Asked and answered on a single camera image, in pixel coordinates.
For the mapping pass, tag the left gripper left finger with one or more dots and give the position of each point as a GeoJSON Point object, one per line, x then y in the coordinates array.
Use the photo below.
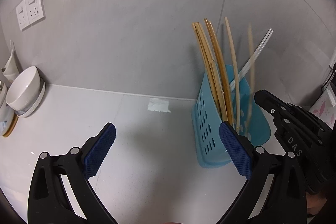
{"type": "Point", "coordinates": [96, 148]}

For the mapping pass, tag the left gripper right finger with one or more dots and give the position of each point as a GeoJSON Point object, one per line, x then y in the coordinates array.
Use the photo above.
{"type": "Point", "coordinates": [239, 149]}

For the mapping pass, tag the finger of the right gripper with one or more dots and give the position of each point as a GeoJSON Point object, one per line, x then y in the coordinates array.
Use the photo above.
{"type": "Point", "coordinates": [270, 103]}

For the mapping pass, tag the pale chopstick red pattern end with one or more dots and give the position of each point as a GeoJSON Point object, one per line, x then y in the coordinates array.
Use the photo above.
{"type": "Point", "coordinates": [236, 76]}

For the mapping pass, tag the dark amber chopstick dotted end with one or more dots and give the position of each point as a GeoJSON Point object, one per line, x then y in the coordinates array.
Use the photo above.
{"type": "Point", "coordinates": [223, 74]}

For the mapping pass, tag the amber chopstick blue dotted end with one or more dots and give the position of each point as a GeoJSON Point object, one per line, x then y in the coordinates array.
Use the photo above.
{"type": "Point", "coordinates": [211, 69]}

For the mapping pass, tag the amber chopstick white end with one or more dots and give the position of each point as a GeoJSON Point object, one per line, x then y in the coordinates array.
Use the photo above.
{"type": "Point", "coordinates": [219, 69]}

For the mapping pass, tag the person right hand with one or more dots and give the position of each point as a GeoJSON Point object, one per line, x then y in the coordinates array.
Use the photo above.
{"type": "Point", "coordinates": [315, 203]}

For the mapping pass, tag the white rice cooker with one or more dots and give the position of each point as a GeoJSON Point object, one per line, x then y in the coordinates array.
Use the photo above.
{"type": "Point", "coordinates": [324, 108]}

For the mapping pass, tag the white tape patch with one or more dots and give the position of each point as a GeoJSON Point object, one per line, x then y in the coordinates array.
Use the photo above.
{"type": "Point", "coordinates": [158, 105]}

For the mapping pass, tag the white ribbed plate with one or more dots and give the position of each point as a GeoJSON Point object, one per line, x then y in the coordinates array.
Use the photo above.
{"type": "Point", "coordinates": [34, 106]}

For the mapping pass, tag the wooden coaster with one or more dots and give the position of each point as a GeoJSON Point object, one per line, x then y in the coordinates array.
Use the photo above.
{"type": "Point", "coordinates": [11, 127]}

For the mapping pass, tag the white ceramic bowl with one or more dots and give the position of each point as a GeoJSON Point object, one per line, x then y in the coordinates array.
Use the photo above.
{"type": "Point", "coordinates": [24, 90]}

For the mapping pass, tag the patterned ceramic cup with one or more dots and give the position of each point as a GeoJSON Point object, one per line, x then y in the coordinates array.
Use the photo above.
{"type": "Point", "coordinates": [6, 113]}

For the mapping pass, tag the white folded paper cone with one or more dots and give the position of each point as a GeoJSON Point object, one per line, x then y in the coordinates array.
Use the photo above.
{"type": "Point", "coordinates": [10, 71]}

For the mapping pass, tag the white double wall socket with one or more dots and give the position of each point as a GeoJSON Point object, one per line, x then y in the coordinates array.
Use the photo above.
{"type": "Point", "coordinates": [28, 12]}

